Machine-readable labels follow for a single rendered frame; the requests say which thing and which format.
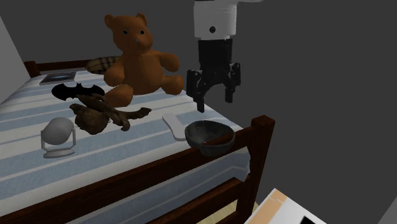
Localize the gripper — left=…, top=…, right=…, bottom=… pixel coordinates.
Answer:
left=186, top=37, right=242, bottom=113

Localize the dark grey bowl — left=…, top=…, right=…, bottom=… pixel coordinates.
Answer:
left=184, top=120, right=236, bottom=158

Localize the brown teddy bear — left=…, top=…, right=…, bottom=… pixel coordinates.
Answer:
left=103, top=12, right=185, bottom=108

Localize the wooden bed with striped bedding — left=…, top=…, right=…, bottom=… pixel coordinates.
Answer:
left=0, top=59, right=276, bottom=224

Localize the plaid pillow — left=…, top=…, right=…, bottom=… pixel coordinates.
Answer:
left=85, top=56, right=121, bottom=76

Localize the brown dragon figure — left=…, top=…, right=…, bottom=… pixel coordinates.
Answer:
left=69, top=93, right=153, bottom=136

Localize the black bat shape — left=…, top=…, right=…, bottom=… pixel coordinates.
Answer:
left=51, top=82, right=106, bottom=102

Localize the white box with tan patch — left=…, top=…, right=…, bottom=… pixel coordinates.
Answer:
left=244, top=188, right=327, bottom=224

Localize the grey egg-shaped lamp on stand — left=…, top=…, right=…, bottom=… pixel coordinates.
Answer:
left=40, top=116, right=77, bottom=159

